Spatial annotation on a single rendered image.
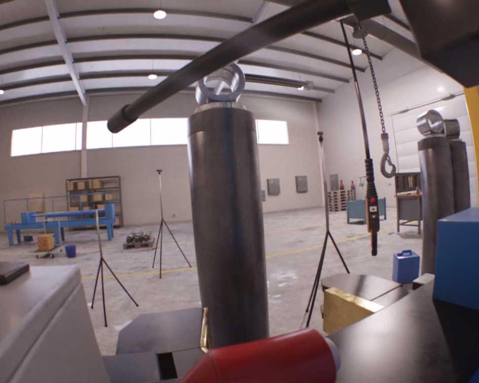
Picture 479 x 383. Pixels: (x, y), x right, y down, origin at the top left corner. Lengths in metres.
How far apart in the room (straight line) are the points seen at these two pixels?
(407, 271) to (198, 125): 3.01
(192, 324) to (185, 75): 0.41
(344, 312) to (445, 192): 1.21
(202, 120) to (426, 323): 0.66
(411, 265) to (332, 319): 2.79
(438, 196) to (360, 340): 1.40
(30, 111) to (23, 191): 4.29
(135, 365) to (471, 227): 0.43
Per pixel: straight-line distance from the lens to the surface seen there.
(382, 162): 1.24
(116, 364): 0.37
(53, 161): 14.48
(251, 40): 0.19
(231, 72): 0.85
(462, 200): 1.92
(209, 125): 0.71
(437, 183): 1.62
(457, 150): 1.92
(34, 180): 14.83
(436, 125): 1.79
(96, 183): 12.95
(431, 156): 1.63
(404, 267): 3.31
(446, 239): 0.35
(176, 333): 0.47
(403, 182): 6.85
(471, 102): 2.93
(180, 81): 0.25
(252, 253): 0.71
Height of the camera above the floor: 1.23
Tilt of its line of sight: level
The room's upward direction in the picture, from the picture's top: 4 degrees counter-clockwise
